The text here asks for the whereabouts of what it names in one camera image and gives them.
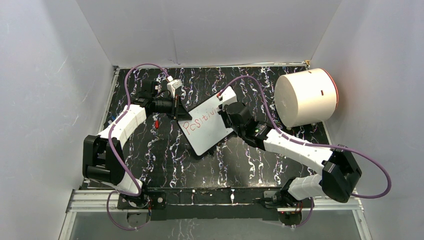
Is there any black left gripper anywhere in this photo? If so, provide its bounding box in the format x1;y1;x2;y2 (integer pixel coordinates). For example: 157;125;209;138
153;94;193;122

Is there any small white whiteboard black frame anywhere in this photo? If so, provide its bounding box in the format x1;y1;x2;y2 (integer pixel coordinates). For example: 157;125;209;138
177;94;233;156

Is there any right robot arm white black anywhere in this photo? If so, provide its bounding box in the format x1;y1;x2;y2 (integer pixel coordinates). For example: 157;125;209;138
218;102;362;208

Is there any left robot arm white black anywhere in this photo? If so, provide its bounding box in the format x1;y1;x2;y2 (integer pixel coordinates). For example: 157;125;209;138
82;79;192;208

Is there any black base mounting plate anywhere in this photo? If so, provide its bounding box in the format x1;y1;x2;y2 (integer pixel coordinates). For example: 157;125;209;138
148;187;283;221

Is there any white cylindrical drum red rim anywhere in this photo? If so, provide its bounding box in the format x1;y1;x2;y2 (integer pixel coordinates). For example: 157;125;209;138
274;68;339;128

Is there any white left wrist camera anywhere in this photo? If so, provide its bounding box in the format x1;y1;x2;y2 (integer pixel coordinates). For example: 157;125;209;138
166;76;183;98

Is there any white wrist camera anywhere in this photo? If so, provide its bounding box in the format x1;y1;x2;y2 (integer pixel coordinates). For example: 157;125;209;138
216;86;238;109
166;76;183;98

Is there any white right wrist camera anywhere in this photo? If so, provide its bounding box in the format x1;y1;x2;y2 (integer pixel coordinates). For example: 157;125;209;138
216;86;238;109

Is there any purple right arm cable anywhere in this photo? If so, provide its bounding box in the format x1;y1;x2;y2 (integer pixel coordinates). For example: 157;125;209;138
217;75;392;229

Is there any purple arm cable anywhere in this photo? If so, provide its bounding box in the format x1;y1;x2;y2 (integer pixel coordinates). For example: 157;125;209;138
217;75;392;229
105;63;171;231

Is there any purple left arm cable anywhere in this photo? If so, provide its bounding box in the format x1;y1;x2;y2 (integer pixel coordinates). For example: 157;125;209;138
105;63;171;231

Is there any aluminium front frame rail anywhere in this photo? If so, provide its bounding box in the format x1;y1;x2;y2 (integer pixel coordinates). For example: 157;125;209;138
59;187;372;240

